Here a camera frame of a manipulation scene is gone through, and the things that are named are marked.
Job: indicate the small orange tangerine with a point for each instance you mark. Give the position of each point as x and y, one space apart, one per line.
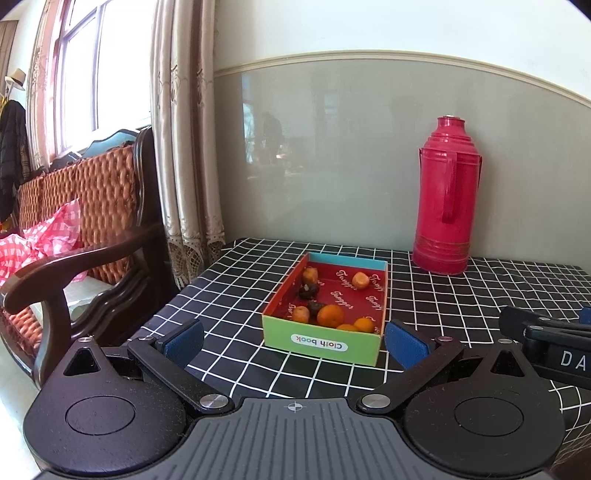
360 280
310 275
365 325
301 314
347 328

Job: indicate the straw hat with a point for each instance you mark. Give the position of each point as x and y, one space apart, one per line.
17 77

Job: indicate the red white checked cloth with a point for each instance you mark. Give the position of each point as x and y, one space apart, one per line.
46 235

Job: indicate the black white checked tablecloth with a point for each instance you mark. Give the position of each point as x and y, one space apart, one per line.
240 286

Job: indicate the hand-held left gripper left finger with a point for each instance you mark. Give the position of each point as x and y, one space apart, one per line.
184 340

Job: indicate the window with red frame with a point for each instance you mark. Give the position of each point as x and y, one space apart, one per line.
115 69

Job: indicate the dark brown fruit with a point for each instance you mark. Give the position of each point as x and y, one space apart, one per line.
315 307
308 291

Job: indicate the red cardboard box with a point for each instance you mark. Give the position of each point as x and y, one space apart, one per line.
323 344

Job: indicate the wooden armchair with woven back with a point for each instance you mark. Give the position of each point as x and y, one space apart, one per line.
106 194

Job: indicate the beige embroidered curtain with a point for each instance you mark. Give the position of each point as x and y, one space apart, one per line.
189 138

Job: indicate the red thermos flask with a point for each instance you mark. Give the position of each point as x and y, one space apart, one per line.
443 207

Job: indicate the pale seat cushion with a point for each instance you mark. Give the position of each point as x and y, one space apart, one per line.
87 295

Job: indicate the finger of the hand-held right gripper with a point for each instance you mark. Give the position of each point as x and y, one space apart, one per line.
586 314

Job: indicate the large round orange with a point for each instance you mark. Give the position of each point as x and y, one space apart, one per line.
330 316

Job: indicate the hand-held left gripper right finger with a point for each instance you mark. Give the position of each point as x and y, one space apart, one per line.
406 345

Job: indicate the dark hanging coat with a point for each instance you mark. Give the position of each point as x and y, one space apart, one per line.
11 152

